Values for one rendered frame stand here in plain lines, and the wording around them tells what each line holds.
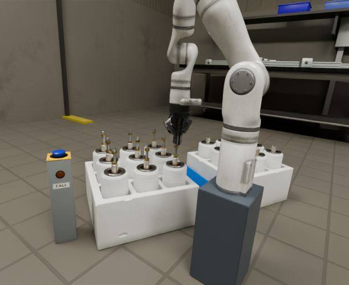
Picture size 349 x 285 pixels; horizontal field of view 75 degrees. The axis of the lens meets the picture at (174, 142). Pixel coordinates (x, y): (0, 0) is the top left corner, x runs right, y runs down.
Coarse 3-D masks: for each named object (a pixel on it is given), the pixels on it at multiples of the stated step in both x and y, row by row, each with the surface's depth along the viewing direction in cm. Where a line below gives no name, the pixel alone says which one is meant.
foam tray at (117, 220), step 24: (96, 192) 80; (144, 192) 81; (168, 192) 83; (192, 192) 88; (96, 216) 74; (120, 216) 77; (144, 216) 82; (168, 216) 86; (192, 216) 92; (96, 240) 79; (120, 240) 80
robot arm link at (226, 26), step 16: (208, 0) 53; (224, 0) 52; (208, 16) 54; (224, 16) 53; (240, 16) 54; (208, 32) 58; (224, 32) 55; (240, 32) 55; (224, 48) 58; (240, 48) 56
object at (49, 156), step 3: (48, 153) 76; (51, 153) 76; (66, 153) 77; (69, 153) 77; (48, 156) 74; (51, 156) 74; (63, 156) 74; (66, 156) 74; (69, 156) 75; (48, 159) 71; (51, 159) 71; (54, 159) 71; (57, 159) 72; (60, 159) 72
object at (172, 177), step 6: (168, 168) 87; (174, 168) 87; (180, 168) 87; (186, 168) 89; (168, 174) 87; (174, 174) 86; (180, 174) 87; (186, 174) 91; (162, 180) 92; (168, 180) 88; (174, 180) 87; (180, 180) 88; (168, 186) 88; (174, 186) 88
